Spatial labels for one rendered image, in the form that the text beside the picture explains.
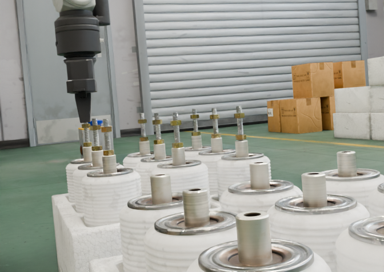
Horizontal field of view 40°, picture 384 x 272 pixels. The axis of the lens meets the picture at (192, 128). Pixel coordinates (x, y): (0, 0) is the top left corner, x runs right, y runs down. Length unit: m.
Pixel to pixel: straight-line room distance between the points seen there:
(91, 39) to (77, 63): 0.06
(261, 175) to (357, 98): 3.24
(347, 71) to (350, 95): 1.06
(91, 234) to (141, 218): 0.27
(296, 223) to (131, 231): 0.17
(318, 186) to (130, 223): 0.19
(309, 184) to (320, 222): 0.04
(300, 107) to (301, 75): 0.33
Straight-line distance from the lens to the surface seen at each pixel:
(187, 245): 0.42
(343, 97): 3.93
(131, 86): 6.13
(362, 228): 0.42
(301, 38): 7.02
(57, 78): 5.98
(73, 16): 1.06
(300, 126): 4.60
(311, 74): 4.67
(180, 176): 0.85
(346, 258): 0.40
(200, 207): 0.45
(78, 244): 0.80
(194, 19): 6.39
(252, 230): 0.34
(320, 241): 0.47
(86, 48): 1.06
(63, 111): 5.97
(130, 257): 0.56
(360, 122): 3.78
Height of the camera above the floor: 0.36
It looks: 3 degrees down
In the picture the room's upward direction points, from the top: 5 degrees counter-clockwise
